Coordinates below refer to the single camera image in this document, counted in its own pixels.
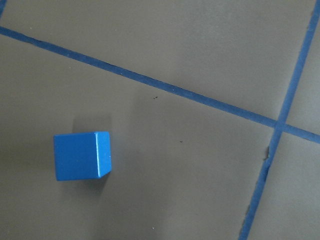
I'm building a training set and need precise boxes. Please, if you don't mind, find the blue wooden block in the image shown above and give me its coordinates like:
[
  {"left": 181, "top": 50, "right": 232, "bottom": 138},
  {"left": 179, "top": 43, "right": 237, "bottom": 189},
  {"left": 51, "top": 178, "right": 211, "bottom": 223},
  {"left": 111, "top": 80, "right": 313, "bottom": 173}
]
[{"left": 53, "top": 131, "right": 112, "bottom": 181}]

